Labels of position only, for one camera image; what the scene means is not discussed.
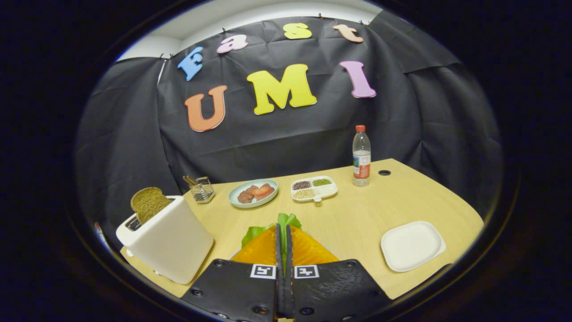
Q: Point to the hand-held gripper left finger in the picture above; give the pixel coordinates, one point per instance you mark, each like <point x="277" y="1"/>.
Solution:
<point x="237" y="290"/>

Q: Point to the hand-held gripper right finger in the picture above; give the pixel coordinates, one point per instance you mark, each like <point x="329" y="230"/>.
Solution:
<point x="335" y="290"/>

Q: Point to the green lettuce leaf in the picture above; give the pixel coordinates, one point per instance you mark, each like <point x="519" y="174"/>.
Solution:
<point x="288" y="220"/>

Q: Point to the brown bread slice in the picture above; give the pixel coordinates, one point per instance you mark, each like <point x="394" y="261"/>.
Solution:
<point x="149" y="203"/>

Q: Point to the white toaster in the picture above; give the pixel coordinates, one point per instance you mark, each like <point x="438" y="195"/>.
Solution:
<point x="170" y="246"/>

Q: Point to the white square plate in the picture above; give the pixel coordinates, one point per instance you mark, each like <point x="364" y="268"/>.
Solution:
<point x="411" y="246"/>

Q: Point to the pale green round plate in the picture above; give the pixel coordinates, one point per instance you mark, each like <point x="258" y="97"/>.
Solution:
<point x="237" y="201"/>

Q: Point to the white divided dish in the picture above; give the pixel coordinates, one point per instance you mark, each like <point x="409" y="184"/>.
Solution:
<point x="326" y="190"/>

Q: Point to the red tomato slice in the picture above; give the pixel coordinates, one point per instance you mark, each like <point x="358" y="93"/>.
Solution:
<point x="261" y="190"/>

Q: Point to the clear water bottle red cap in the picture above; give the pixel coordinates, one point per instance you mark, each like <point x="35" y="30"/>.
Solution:
<point x="361" y="156"/>

